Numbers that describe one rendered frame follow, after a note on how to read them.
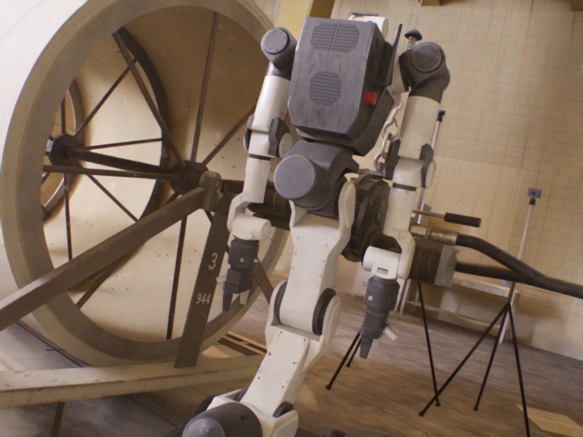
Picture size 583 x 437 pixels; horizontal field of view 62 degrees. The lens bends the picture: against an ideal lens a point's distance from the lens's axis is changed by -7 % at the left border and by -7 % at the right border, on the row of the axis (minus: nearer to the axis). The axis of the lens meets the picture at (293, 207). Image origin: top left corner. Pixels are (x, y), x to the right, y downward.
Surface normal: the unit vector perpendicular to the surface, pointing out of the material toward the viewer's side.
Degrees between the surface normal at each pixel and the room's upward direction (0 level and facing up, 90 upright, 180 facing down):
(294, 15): 90
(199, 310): 90
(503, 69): 90
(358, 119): 115
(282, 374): 60
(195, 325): 90
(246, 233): 101
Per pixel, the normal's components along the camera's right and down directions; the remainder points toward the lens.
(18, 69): -0.46, -0.34
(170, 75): -0.51, 0.65
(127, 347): 0.82, 0.19
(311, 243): -0.40, 0.02
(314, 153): -0.08, -0.79
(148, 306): -0.03, -0.93
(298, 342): -0.19, -0.61
